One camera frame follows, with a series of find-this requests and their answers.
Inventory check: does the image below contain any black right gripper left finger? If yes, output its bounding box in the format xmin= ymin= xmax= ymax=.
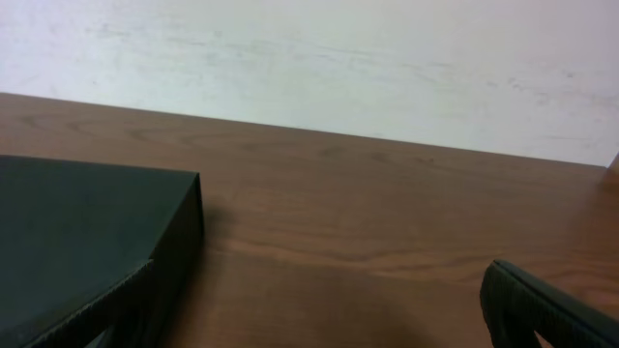
xmin=21 ymin=260 xmax=154 ymax=348

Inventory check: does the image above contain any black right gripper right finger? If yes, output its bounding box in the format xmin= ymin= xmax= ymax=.
xmin=480 ymin=259 xmax=618 ymax=348

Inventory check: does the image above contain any dark green gift box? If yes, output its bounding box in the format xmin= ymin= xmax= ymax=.
xmin=1 ymin=156 xmax=204 ymax=347

